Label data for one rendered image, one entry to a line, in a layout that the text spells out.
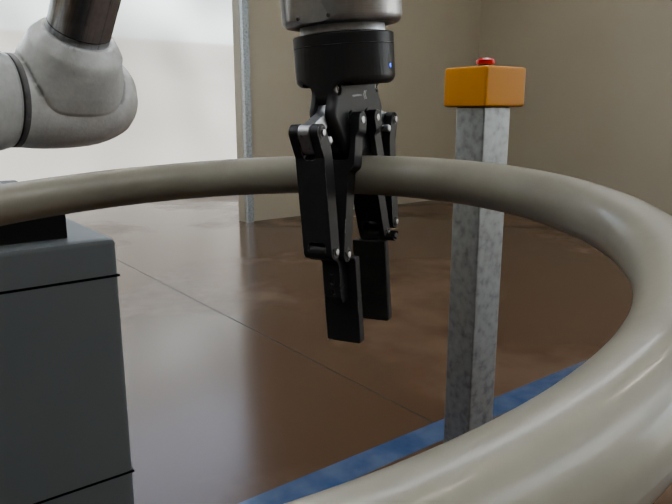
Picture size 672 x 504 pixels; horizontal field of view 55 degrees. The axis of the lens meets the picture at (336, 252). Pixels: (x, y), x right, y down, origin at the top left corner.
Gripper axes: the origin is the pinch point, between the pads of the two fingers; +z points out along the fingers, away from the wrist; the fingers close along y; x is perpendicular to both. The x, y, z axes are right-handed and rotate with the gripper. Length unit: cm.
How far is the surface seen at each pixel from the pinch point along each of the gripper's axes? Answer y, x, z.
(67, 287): -15, -58, 10
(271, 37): -452, -317, -62
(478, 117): -88, -17, -8
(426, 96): -629, -243, 1
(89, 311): -18, -57, 15
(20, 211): 15.4, -19.4, -9.1
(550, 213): 8.9, 17.0, -9.0
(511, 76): -91, -11, -16
